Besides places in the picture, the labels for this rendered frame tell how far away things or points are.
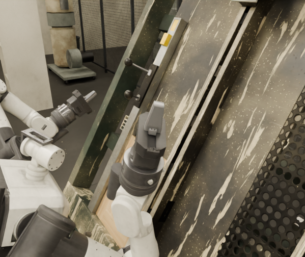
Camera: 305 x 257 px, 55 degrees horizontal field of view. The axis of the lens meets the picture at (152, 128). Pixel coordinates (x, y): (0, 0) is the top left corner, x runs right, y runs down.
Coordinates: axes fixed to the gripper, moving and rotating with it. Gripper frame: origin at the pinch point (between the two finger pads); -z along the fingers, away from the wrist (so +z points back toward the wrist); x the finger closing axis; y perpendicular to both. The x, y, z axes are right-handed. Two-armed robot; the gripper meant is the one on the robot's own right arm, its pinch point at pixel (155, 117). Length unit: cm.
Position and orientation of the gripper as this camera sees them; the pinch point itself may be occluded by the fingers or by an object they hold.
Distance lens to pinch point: 55.5
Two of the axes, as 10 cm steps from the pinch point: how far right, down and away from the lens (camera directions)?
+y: 9.8, 1.8, 1.1
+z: -2.1, 7.9, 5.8
